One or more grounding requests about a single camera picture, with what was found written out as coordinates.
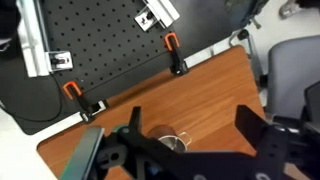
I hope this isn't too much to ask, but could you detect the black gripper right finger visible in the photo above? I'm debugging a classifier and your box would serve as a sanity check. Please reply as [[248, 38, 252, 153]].
[[234, 104, 290, 158]]

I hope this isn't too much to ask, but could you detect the grey green backpack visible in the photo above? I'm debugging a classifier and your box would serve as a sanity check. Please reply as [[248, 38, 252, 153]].
[[223, 0, 271, 29]]

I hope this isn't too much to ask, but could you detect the grey sneaker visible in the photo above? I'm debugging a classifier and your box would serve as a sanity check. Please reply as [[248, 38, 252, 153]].
[[279, 0, 303, 20]]

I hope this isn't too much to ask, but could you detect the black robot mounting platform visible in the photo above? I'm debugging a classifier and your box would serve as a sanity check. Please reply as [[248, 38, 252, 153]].
[[0, 0, 234, 136]]

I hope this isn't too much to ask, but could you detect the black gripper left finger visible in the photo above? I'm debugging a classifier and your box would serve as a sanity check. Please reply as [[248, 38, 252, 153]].
[[128, 106, 178, 158]]

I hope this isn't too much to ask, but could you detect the aluminium extrusion rail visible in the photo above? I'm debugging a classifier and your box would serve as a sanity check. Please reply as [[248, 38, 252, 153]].
[[143, 0, 181, 30], [16, 0, 54, 78]]

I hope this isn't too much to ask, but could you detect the grey office chair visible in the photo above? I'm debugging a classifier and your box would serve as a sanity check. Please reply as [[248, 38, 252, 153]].
[[228, 29, 320, 123]]

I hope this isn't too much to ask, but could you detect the thin black cable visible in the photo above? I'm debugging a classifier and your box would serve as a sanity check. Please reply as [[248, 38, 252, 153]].
[[0, 74, 64, 123]]

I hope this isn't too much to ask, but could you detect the orange black bar clamp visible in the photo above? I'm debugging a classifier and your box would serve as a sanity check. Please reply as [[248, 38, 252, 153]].
[[163, 32, 190, 77], [62, 80, 109, 124]]

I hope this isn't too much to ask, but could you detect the metal cup with handle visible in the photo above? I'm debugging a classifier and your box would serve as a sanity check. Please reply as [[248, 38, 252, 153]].
[[147, 124, 193, 155]]

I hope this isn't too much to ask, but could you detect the black perforated breadboard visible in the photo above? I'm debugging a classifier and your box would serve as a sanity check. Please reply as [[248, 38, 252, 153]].
[[38, 0, 174, 98]]

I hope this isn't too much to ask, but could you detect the silver rail corner bracket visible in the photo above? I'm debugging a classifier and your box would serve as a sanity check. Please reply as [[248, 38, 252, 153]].
[[48, 50, 74, 72], [134, 7, 158, 33]]

